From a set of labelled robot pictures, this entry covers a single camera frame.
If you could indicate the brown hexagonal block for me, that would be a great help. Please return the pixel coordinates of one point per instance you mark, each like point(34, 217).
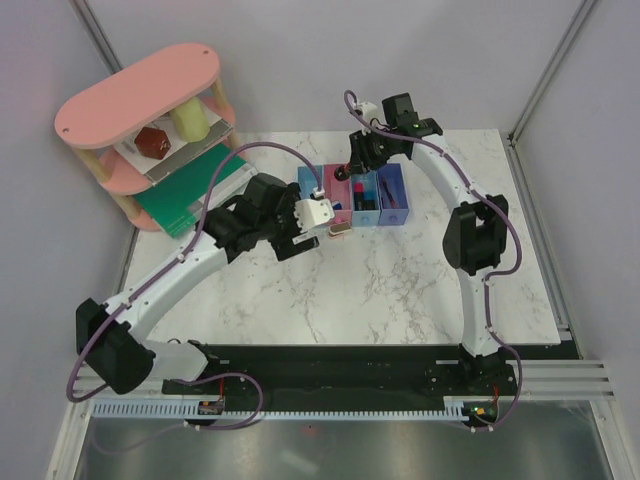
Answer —
point(152, 143)

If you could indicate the aluminium frame rail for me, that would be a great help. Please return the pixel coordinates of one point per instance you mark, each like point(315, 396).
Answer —
point(512, 141)

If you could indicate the purple drawer bin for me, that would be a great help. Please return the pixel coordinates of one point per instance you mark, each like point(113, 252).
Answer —
point(392, 172)

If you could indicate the pale yellow cylinder block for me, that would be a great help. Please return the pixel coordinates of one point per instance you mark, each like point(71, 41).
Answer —
point(190, 121)

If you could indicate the pink highlighter black body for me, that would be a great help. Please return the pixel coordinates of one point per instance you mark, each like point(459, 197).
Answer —
point(358, 191)

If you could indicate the pink drawer bin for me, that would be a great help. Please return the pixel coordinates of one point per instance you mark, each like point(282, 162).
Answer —
point(337, 191)

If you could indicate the red ink pen refill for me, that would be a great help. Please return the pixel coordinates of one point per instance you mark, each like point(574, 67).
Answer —
point(387, 192)

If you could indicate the pink wooden shelf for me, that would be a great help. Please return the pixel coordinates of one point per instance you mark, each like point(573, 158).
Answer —
point(101, 122)

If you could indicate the white pink correction tape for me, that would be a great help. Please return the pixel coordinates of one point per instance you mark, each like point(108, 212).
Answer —
point(338, 230)

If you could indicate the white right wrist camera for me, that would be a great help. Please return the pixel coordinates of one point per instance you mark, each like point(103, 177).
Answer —
point(365, 113)

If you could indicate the red black round stamp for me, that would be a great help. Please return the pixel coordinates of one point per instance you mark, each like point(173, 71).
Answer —
point(343, 172)

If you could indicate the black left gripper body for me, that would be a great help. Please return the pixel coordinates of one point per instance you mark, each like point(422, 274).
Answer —
point(285, 228)

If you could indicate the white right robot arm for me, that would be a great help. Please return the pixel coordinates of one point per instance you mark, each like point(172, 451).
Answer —
point(479, 242)

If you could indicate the blue highlighter black body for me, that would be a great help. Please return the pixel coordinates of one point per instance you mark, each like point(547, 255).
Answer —
point(369, 201)

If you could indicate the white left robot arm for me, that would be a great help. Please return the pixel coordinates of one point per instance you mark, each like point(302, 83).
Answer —
point(112, 337)

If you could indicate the green white box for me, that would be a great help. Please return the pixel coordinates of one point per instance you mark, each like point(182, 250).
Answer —
point(177, 202)

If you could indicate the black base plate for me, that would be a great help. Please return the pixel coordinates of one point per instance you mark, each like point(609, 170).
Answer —
point(432, 371)

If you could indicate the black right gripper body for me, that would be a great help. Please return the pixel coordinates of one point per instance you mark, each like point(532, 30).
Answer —
point(376, 149)

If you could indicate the white cable duct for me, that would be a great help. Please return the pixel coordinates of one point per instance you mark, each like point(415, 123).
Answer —
point(292, 405)

